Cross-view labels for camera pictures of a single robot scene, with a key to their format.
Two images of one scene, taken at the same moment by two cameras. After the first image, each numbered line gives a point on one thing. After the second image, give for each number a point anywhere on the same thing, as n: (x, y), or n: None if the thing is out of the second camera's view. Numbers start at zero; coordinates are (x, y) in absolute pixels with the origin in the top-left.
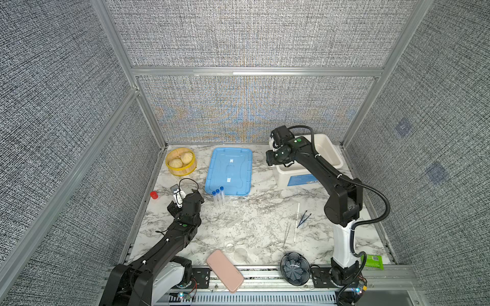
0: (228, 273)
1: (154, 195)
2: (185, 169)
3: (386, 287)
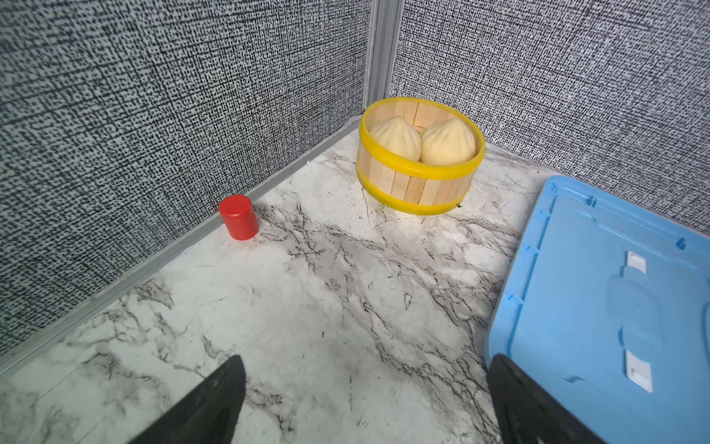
0: None
1: (239, 216)
2: (406, 186)
3: None
